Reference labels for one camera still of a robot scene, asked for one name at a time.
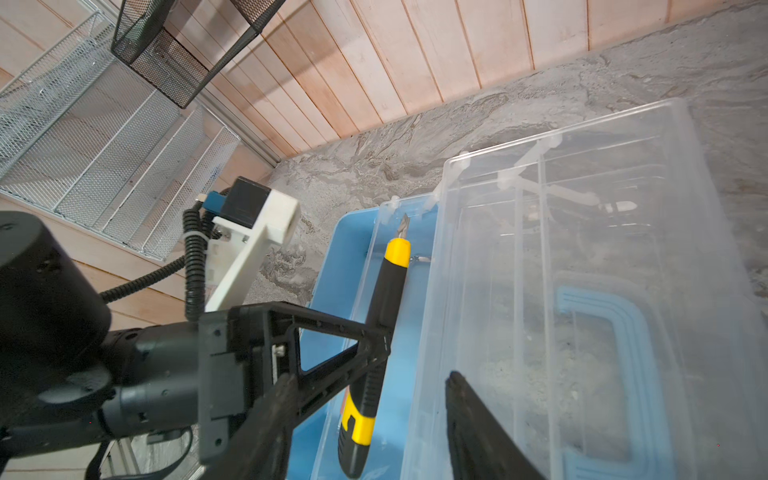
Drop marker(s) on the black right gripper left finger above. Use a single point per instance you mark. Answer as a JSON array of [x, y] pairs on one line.
[[260, 449]]

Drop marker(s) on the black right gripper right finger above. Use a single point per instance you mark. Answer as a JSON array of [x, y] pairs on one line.
[[479, 447]]

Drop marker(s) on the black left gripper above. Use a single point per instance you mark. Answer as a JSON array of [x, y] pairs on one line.
[[211, 373]]

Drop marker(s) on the black yellow utility knife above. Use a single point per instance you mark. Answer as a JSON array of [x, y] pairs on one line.
[[362, 397]]

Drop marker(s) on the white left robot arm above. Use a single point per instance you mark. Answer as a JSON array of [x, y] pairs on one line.
[[53, 324]]

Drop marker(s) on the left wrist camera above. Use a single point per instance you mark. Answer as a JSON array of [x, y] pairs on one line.
[[252, 218]]

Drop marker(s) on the white wire mesh shelf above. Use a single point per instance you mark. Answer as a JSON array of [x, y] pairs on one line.
[[86, 139]]

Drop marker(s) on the black mesh wall basket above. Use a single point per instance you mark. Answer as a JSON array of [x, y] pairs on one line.
[[143, 42]]

